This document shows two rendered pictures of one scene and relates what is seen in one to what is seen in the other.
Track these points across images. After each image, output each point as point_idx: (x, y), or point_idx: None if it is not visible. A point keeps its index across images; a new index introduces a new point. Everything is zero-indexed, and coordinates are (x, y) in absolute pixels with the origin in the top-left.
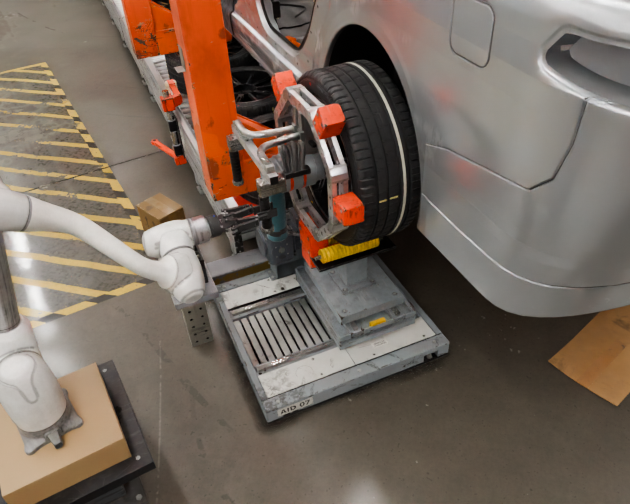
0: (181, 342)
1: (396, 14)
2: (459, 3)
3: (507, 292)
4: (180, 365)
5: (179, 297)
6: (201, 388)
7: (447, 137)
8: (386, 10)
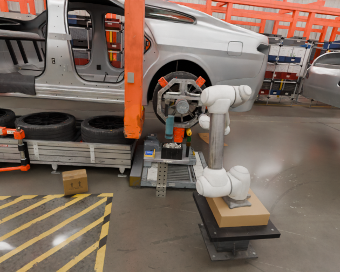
0: (160, 199)
1: (202, 51)
2: (230, 43)
3: (247, 105)
4: (173, 202)
5: (229, 131)
6: (189, 199)
7: (226, 76)
8: (197, 51)
